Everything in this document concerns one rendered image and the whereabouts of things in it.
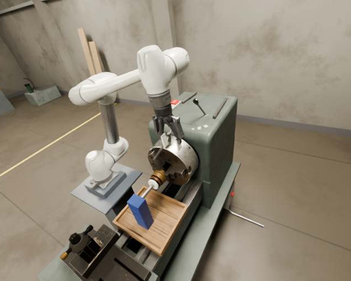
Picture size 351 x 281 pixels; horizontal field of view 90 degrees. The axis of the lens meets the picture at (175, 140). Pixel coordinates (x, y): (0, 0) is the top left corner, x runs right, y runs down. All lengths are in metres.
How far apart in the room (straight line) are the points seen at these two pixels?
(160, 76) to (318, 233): 2.08
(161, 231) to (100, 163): 0.68
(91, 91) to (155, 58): 0.44
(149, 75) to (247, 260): 1.77
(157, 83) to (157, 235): 0.81
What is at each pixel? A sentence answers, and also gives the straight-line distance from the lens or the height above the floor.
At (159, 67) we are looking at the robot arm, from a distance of 0.65.
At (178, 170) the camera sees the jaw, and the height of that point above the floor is 1.12.
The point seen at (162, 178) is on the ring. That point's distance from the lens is 1.04.
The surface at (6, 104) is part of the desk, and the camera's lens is 7.47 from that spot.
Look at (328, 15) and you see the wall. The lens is 3.07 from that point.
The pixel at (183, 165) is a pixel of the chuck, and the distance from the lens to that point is 1.02.
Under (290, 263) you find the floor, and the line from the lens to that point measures 2.10.
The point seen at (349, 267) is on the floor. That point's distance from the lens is 2.28.
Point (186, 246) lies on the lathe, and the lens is 1.44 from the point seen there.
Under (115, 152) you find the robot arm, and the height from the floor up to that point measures 1.01.
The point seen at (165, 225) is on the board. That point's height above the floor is 0.89.
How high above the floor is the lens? 1.87
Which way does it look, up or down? 37 degrees down
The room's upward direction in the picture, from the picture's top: 9 degrees counter-clockwise
